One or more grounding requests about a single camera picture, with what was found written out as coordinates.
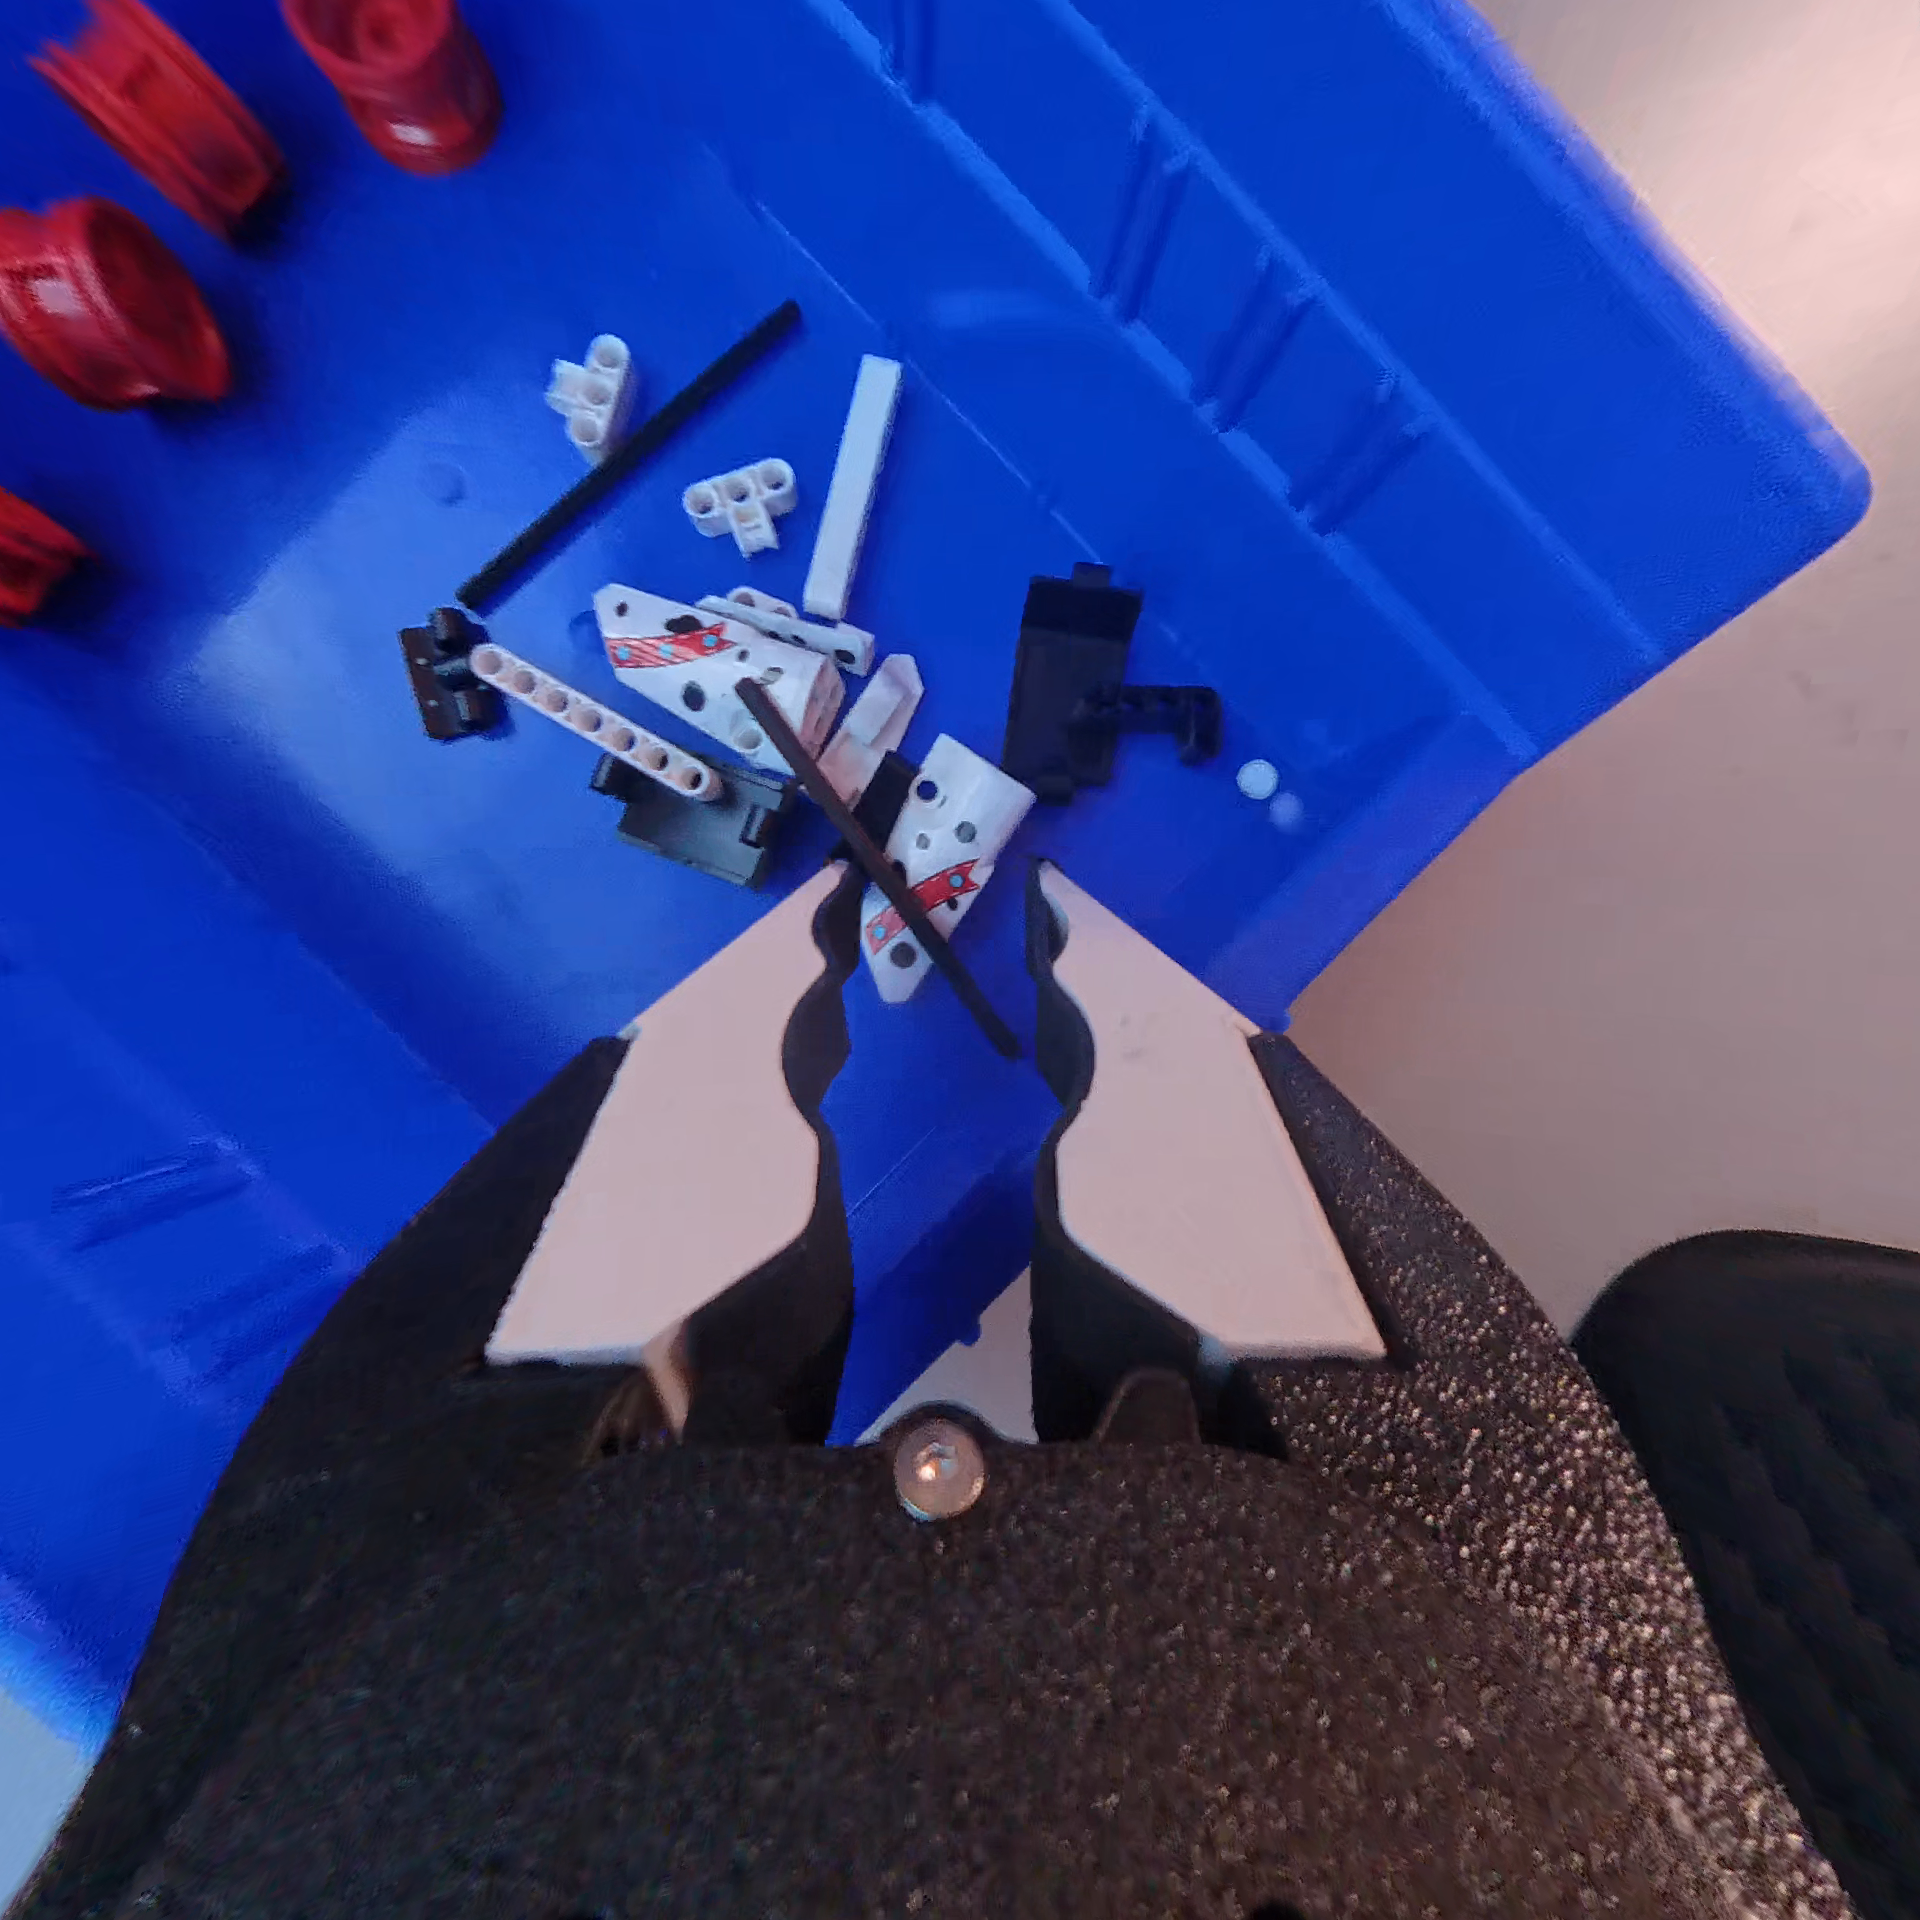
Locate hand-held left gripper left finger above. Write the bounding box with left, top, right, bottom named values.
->
left=487, top=864, right=864, bottom=1376

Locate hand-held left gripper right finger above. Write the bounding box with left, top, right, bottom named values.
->
left=1031, top=864, right=1387, bottom=1367

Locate black angular brick piece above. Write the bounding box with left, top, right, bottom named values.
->
left=592, top=752, right=789, bottom=890

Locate long black brick axle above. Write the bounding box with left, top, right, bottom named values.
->
left=458, top=297, right=806, bottom=615
left=734, top=679, right=1029, bottom=1059

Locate blue plastic storage bin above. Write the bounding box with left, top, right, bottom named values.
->
left=0, top=0, right=1877, bottom=1771

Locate white panel with red print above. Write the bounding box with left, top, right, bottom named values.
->
left=862, top=735, right=1038, bottom=1008
left=592, top=583, right=848, bottom=781

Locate grey desk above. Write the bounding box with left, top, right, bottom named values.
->
left=1291, top=0, right=1920, bottom=1353

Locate white brick beam with holes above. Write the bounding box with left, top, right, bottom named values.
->
left=466, top=641, right=731, bottom=803

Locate small black brick connector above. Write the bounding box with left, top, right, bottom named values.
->
left=400, top=610, right=496, bottom=740

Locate small pale brick piece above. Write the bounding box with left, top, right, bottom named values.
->
left=680, top=457, right=800, bottom=560
left=547, top=333, right=637, bottom=457

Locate long white flat brick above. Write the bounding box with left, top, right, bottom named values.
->
left=800, top=354, right=906, bottom=625

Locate red wheel hub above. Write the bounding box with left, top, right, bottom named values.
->
left=279, top=0, right=503, bottom=173
left=31, top=0, right=292, bottom=235
left=0, top=488, right=86, bottom=627
left=0, top=196, right=235, bottom=409

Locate black brick frame piece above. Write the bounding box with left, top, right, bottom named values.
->
left=999, top=564, right=1226, bottom=803

